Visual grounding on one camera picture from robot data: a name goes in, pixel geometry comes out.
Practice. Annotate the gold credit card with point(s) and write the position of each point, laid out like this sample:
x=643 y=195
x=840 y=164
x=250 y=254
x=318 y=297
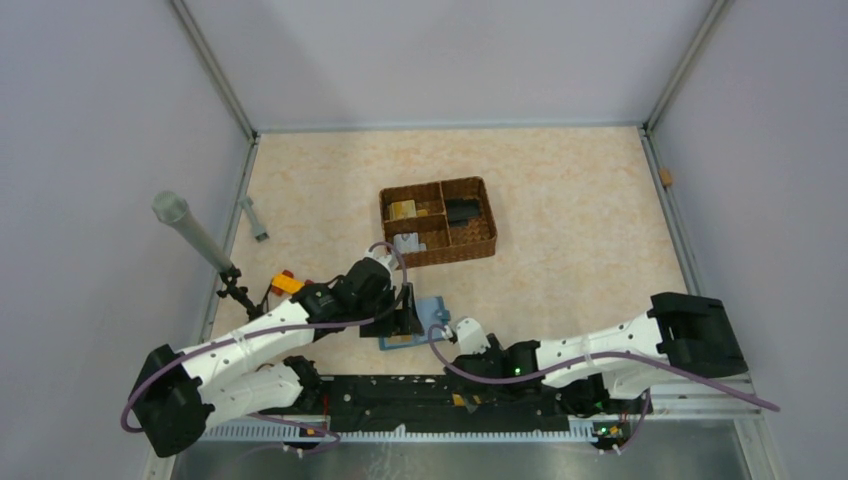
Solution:
x=470 y=403

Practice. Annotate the woven wicker tray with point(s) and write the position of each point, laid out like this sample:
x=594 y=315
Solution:
x=428 y=240

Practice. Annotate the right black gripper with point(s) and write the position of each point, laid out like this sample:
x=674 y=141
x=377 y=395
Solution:
x=493 y=351

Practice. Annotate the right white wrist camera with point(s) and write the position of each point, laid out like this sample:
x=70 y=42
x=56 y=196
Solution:
x=468 y=336

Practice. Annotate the blue leather card holder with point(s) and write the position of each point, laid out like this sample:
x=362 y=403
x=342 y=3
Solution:
x=432 y=311

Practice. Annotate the black tube clamp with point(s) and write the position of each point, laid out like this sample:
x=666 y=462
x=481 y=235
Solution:
x=231 y=289

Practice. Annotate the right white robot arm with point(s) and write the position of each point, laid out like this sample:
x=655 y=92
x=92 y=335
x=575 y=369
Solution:
x=679 y=336

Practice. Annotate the yellow red toy car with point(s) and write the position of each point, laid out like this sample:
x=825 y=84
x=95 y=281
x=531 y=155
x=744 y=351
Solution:
x=285 y=283

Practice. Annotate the black VIP card stack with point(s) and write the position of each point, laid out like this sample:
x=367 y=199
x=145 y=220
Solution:
x=460 y=212

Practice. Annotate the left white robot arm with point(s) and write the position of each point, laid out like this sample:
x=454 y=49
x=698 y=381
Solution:
x=179 y=394

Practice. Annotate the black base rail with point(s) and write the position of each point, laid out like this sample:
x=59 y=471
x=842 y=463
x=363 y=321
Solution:
x=423 y=404

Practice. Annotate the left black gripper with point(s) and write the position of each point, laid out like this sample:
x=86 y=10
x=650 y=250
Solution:
x=397 y=322

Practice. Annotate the grey metal tube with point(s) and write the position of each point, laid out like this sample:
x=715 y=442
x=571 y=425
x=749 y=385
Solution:
x=173 y=211

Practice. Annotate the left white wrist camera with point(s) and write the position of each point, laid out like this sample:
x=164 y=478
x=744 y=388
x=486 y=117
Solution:
x=385 y=258

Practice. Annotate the small tan cork piece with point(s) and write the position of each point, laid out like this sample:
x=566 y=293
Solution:
x=665 y=177

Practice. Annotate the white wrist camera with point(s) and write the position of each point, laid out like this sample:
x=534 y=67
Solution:
x=385 y=258
x=468 y=336

